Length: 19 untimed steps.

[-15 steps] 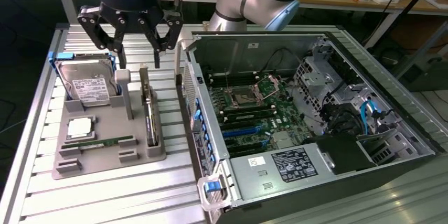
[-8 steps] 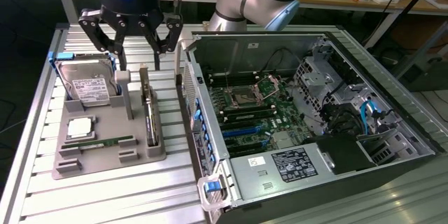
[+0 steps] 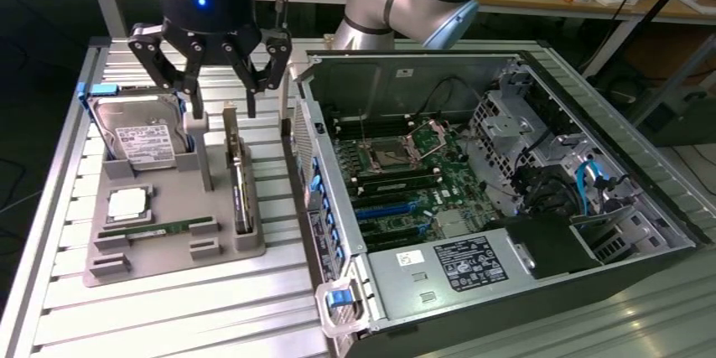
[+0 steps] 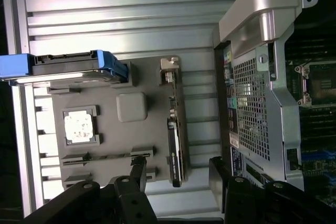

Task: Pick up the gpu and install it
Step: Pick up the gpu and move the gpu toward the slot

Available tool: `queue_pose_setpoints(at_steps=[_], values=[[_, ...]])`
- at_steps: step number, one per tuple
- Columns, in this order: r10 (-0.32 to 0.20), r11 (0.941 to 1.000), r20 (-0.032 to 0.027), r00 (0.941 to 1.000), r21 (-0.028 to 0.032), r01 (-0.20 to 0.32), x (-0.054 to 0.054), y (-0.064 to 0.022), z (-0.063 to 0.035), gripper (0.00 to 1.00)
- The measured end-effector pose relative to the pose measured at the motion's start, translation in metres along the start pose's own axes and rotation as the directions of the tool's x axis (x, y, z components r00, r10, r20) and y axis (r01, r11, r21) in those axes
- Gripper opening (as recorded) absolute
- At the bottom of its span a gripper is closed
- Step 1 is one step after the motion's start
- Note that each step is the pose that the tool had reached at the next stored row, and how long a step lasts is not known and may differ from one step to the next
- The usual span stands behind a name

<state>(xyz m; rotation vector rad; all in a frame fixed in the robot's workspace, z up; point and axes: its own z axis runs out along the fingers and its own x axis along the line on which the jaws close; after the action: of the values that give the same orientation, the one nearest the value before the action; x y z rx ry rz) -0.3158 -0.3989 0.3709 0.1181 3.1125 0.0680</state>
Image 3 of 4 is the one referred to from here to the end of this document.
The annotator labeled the silver disk bay cage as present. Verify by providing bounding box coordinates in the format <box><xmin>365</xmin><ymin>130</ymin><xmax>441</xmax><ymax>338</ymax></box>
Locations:
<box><xmin>469</xmin><ymin>89</ymin><xmax>554</xmax><ymax>179</ymax></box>

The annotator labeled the blue disk caddy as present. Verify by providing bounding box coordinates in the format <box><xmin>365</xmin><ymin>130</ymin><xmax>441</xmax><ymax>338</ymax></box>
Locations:
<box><xmin>74</xmin><ymin>80</ymin><xmax>196</xmax><ymax>158</ymax></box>

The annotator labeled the grey plastic parts rack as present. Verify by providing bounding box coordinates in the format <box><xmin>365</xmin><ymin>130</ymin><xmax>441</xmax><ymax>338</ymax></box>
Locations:
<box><xmin>81</xmin><ymin>112</ymin><xmax>268</xmax><ymax>288</ymax></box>

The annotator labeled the grey power supply unit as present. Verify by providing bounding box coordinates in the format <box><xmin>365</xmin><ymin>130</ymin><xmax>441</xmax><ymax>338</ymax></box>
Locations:
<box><xmin>365</xmin><ymin>230</ymin><xmax>538</xmax><ymax>321</ymax></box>

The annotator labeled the dark grey floor cabinet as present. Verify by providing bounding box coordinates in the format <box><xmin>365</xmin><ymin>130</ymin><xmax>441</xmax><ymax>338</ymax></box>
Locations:
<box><xmin>640</xmin><ymin>91</ymin><xmax>716</xmax><ymax>149</ymax></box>

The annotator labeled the silver hard disk drive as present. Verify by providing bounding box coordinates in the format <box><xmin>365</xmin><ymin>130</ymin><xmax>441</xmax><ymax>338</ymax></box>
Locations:
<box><xmin>92</xmin><ymin>96</ymin><xmax>185</xmax><ymax>173</ymax></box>

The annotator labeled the black plastic fan shroud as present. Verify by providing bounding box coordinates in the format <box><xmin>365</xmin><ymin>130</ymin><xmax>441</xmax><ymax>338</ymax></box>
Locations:
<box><xmin>502</xmin><ymin>213</ymin><xmax>600</xmax><ymax>279</ymax></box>

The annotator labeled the open black PC case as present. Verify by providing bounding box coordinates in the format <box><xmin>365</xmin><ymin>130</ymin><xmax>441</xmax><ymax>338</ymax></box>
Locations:
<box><xmin>278</xmin><ymin>49</ymin><xmax>714</xmax><ymax>358</ymax></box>

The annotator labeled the small silver chipset heatsink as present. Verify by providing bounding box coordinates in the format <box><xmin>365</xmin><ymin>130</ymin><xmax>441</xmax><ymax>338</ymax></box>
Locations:
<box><xmin>434</xmin><ymin>210</ymin><xmax>469</xmax><ymax>237</ymax></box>

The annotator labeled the green RAM stick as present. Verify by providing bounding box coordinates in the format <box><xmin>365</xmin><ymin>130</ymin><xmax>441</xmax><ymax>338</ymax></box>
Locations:
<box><xmin>98</xmin><ymin>218</ymin><xmax>214</xmax><ymax>238</ymax></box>

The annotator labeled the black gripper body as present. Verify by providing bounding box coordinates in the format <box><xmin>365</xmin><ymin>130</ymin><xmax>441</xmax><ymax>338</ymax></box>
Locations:
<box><xmin>148</xmin><ymin>0</ymin><xmax>261</xmax><ymax>51</ymax></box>

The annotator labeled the low profile graphics card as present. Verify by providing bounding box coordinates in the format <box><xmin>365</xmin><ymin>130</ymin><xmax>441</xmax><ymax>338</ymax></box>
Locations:
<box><xmin>221</xmin><ymin>100</ymin><xmax>256</xmax><ymax>236</ymax></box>

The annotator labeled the black RAM stick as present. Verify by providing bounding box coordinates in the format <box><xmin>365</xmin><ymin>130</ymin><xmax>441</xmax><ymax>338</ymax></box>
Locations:
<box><xmin>357</xmin><ymin>169</ymin><xmax>441</xmax><ymax>195</ymax></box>

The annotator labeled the blue expansion slot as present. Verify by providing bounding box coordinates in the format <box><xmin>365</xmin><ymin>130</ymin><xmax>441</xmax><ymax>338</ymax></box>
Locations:
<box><xmin>350</xmin><ymin>202</ymin><xmax>418</xmax><ymax>221</ymax></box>

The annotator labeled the CPU socket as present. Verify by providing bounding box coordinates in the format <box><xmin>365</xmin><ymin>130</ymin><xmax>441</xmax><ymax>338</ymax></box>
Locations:
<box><xmin>365</xmin><ymin>137</ymin><xmax>418</xmax><ymax>173</ymax></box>

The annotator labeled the metal socket cover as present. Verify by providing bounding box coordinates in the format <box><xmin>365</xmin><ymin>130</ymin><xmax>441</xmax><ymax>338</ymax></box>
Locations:
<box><xmin>405</xmin><ymin>117</ymin><xmax>452</xmax><ymax>148</ymax></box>

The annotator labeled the silver CPU chip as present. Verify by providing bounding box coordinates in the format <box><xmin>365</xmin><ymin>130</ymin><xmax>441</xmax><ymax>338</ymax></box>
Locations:
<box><xmin>106</xmin><ymin>190</ymin><xmax>149</xmax><ymax>221</ymax></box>

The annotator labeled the blue disk wire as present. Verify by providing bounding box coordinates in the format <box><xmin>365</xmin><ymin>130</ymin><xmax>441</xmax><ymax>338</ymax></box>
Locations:
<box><xmin>573</xmin><ymin>158</ymin><xmax>602</xmax><ymax>221</ymax></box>

